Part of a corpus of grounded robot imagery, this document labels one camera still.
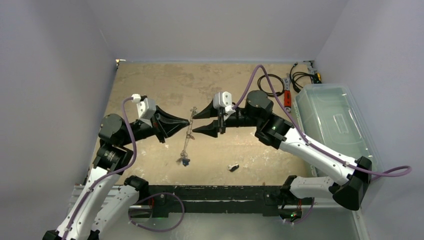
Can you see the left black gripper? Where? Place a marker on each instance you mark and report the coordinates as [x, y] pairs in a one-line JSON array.
[[163, 124]]

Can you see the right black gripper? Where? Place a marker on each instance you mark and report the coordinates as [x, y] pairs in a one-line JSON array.
[[222, 120]]

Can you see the silver key holder strip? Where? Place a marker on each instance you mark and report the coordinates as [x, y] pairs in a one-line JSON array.
[[189, 136]]

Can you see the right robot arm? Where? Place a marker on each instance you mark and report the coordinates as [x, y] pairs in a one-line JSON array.
[[346, 179]]

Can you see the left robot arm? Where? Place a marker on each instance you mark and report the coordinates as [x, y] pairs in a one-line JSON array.
[[91, 217]]

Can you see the black key fob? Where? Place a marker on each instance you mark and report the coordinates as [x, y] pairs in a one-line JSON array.
[[233, 167]]

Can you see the yellow black connector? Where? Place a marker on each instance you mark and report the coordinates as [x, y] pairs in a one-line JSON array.
[[317, 78]]

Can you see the clear plastic storage bin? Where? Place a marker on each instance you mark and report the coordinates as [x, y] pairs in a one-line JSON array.
[[329, 114]]

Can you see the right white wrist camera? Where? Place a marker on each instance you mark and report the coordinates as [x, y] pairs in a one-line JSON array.
[[223, 103]]

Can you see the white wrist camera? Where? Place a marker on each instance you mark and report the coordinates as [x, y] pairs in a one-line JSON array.
[[145, 107], [223, 103]]

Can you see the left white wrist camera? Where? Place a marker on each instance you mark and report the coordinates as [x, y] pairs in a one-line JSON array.
[[145, 107]]

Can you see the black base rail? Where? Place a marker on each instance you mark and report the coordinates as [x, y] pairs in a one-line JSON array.
[[265, 200]]

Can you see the orange handled tool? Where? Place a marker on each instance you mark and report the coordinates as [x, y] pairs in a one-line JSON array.
[[287, 94]]

